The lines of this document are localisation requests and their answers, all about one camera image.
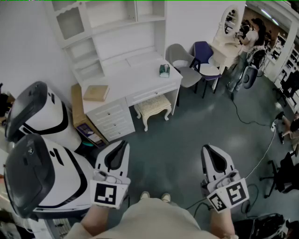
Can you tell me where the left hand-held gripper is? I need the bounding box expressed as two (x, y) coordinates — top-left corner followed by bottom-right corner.
(90, 140), (131, 210)

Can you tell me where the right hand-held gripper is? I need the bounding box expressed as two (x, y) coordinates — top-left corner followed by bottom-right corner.
(200, 144), (250, 213)

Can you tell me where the cream upholstered stool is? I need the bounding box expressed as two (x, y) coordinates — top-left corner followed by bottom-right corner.
(134, 94), (172, 132)

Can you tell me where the white desk with hutch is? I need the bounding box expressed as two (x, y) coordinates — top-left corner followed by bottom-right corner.
(44, 0), (184, 142)

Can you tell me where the person's left forearm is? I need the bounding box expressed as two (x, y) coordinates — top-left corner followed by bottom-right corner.
(80, 204), (111, 236)

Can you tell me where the person's right forearm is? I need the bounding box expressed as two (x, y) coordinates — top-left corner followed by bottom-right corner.
(209, 209), (237, 239)

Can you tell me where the flat cardboard box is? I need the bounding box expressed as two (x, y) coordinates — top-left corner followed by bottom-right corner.
(71, 83), (109, 148)

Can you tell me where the white black-topped machine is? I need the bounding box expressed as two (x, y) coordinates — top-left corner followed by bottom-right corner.
(5, 81), (82, 151)
(3, 133), (96, 219)

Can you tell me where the black office chair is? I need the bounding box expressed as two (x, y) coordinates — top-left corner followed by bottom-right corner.
(259, 151), (299, 199)
(279, 71), (299, 105)

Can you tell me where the person's beige shirt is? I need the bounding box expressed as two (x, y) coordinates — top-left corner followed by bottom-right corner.
(64, 197), (236, 239)

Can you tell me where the black backpack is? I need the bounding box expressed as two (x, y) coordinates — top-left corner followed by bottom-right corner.
(233, 212), (287, 239)

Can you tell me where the tan book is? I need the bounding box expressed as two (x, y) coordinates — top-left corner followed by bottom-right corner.
(83, 84), (110, 102)

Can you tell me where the grey oval shell pack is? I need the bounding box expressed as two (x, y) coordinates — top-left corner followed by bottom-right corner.
(242, 66), (258, 90)

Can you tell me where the grey chair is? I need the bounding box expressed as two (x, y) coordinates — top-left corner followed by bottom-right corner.
(165, 43), (202, 94)

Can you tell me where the green tissue pack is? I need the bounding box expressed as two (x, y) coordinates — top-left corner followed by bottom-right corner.
(159, 63), (171, 78)

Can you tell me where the cream vanity table with mirror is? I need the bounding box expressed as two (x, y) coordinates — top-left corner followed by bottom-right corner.
(207, 5), (243, 91)

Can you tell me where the blue chair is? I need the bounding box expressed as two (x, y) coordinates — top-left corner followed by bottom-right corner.
(189, 41), (222, 98)

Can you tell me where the white shelving unit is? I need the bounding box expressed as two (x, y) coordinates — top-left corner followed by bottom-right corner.
(263, 35), (299, 110)

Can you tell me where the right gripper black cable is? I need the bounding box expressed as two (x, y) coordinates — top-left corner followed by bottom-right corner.
(185, 202), (213, 211)

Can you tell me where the white floor cable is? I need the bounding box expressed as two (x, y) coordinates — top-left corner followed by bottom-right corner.
(245, 127), (278, 180)

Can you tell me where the black floor cable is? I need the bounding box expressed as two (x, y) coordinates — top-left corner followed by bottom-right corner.
(230, 92), (273, 127)

